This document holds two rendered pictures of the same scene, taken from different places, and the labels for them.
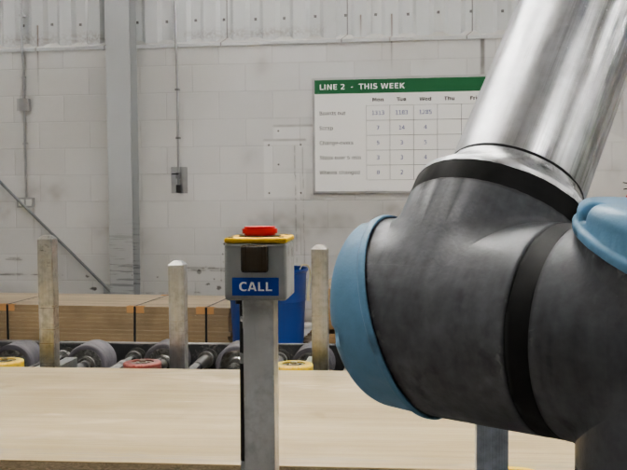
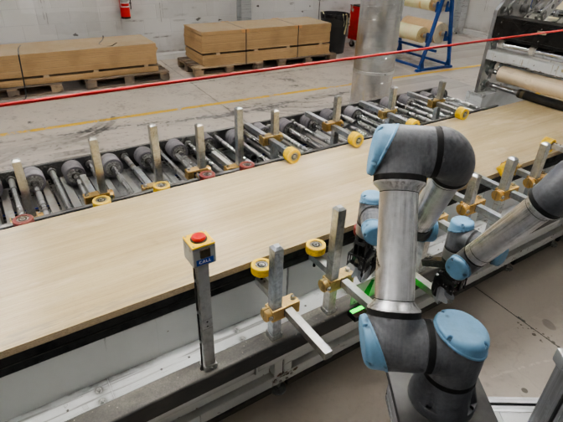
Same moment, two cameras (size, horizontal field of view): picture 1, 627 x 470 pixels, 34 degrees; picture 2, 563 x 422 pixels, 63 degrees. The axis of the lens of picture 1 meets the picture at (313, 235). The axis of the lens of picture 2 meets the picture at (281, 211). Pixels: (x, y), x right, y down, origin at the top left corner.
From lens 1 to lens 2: 0.90 m
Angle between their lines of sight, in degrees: 47
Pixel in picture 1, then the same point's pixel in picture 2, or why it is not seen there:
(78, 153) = not seen: outside the picture
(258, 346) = (204, 276)
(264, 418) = (207, 297)
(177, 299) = (22, 178)
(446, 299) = (410, 358)
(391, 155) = not seen: outside the picture
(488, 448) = (277, 277)
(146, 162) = not seen: outside the picture
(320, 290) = (97, 158)
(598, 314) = (453, 362)
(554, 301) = (441, 358)
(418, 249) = (397, 343)
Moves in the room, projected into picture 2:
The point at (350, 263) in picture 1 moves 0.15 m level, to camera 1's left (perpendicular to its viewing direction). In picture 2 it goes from (374, 347) to (321, 385)
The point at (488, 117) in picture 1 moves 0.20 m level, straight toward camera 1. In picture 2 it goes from (396, 291) to (472, 358)
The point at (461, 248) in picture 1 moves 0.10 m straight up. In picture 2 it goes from (410, 342) to (419, 306)
